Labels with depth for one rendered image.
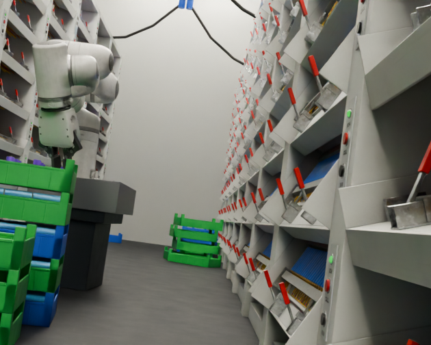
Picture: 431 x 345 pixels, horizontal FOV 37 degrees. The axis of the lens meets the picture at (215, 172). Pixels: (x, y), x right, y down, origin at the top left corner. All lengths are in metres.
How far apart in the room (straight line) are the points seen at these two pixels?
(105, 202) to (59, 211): 0.67
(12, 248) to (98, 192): 1.02
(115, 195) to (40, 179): 0.68
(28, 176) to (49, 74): 0.26
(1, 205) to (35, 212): 0.08
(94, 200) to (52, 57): 0.74
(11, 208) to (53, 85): 0.32
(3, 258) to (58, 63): 0.58
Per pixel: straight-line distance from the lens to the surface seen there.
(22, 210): 1.61
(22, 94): 3.80
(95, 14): 5.32
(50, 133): 1.73
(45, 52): 1.66
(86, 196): 2.28
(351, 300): 0.83
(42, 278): 1.62
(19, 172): 1.62
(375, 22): 0.87
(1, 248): 1.28
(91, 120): 2.45
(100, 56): 2.10
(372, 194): 0.83
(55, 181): 1.61
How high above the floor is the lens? 0.30
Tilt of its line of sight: 4 degrees up
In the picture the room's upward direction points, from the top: 8 degrees clockwise
